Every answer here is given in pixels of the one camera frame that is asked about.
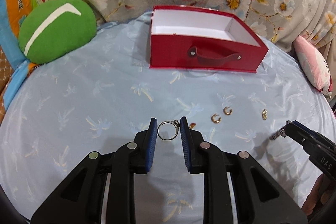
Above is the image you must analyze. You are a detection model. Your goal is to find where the silver blue-dial wristwatch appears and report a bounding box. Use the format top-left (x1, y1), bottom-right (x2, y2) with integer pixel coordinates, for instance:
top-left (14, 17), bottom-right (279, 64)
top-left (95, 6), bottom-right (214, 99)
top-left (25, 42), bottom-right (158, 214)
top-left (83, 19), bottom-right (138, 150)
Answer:
top-left (269, 128), bottom-right (286, 140)

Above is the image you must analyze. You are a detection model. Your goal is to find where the silver ring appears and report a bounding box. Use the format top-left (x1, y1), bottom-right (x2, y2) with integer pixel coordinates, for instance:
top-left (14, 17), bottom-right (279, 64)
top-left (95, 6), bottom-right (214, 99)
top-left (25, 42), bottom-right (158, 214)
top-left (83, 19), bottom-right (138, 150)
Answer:
top-left (156, 119), bottom-right (181, 141)

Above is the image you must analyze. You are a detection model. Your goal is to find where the gold pearl charm earring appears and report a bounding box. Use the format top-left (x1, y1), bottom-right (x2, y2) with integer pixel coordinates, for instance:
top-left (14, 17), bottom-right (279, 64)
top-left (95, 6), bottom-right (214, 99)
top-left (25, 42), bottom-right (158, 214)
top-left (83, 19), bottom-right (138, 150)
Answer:
top-left (261, 109), bottom-right (268, 121)

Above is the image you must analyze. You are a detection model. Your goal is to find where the red open jewelry box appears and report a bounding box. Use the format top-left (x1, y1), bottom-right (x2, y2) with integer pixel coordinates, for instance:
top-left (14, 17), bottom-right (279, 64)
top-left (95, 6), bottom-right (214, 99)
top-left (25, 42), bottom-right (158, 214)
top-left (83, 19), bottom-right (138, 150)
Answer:
top-left (149, 6), bottom-right (268, 73)

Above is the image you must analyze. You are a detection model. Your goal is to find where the person's right hand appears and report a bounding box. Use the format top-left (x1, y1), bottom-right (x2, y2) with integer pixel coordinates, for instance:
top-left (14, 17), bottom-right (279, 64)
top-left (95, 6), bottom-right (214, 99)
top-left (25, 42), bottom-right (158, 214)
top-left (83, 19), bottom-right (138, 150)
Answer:
top-left (301, 174), bottom-right (333, 216)

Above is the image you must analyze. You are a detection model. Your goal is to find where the gold hoop earring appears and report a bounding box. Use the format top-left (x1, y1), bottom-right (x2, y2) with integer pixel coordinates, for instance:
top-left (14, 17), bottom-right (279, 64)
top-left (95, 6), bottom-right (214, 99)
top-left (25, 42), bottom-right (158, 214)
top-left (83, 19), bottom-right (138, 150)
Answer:
top-left (223, 106), bottom-right (232, 115)
top-left (211, 113), bottom-right (222, 124)

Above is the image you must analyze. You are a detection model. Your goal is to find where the pink white pillow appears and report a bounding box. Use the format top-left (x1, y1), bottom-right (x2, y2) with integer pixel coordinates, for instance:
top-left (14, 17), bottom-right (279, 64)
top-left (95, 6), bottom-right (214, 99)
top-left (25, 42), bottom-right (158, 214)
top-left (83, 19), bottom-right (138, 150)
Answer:
top-left (293, 36), bottom-right (333, 98)

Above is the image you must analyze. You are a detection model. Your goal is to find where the light blue palm-print sheet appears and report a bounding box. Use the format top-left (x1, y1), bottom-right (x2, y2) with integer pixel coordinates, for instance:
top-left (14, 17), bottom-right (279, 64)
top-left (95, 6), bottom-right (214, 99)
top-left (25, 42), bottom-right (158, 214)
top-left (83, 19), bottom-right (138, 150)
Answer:
top-left (1, 13), bottom-right (335, 223)

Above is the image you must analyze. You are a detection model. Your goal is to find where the green round plush pillow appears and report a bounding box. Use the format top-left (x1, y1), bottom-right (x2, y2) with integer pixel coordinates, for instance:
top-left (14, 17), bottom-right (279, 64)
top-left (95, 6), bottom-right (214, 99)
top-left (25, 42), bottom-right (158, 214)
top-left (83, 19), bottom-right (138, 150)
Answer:
top-left (18, 0), bottom-right (97, 64)

